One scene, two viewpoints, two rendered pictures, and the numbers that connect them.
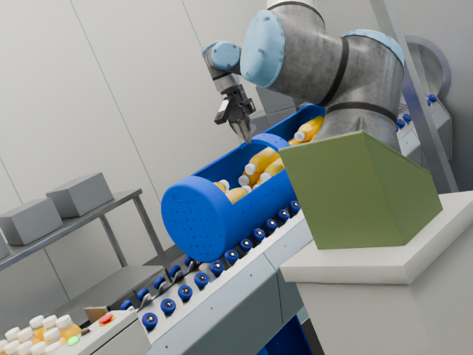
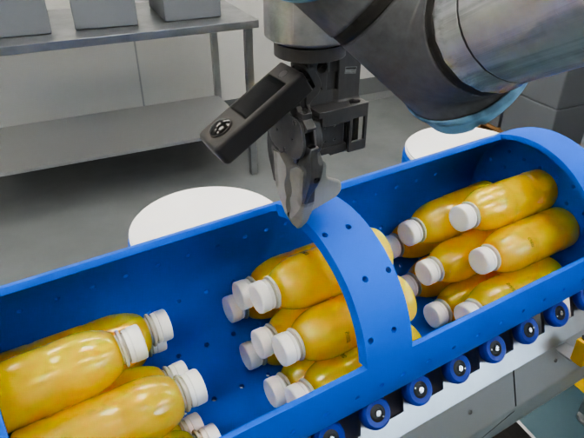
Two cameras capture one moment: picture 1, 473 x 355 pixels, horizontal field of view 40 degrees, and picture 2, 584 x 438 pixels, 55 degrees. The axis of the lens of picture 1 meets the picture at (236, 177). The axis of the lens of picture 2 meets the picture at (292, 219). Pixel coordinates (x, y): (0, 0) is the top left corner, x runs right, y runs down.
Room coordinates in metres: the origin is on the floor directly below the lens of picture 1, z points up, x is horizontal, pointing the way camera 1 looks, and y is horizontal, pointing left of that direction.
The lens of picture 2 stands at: (1.80, -0.22, 1.58)
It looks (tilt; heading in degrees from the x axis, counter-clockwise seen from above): 32 degrees down; 14
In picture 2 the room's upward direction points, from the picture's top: straight up
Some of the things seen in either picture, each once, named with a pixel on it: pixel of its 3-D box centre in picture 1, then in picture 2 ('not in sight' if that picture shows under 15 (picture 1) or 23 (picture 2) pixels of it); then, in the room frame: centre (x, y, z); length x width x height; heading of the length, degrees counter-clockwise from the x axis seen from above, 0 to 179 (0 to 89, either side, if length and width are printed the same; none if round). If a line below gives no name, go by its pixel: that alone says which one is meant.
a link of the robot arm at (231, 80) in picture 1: (226, 82); (308, 16); (2.34, -0.10, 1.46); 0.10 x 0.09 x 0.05; 45
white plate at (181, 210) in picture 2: not in sight; (208, 226); (2.58, 0.13, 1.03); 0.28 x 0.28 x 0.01
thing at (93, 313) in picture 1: (105, 325); not in sight; (1.74, 0.50, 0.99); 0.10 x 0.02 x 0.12; 45
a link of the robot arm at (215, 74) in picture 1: (217, 59); not in sight; (2.34, -0.10, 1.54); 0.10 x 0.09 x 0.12; 8
